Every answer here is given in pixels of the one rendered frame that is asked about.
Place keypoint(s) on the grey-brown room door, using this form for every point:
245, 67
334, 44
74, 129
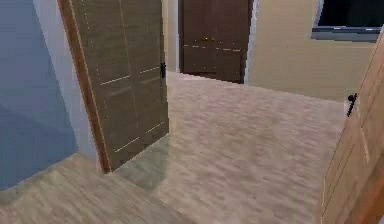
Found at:
126, 83

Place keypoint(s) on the dark brown wardrobe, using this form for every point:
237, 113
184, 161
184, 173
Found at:
213, 40

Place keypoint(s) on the light brown room door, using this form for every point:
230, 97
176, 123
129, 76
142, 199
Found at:
361, 160

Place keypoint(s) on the dark window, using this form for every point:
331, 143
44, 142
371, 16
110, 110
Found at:
350, 18

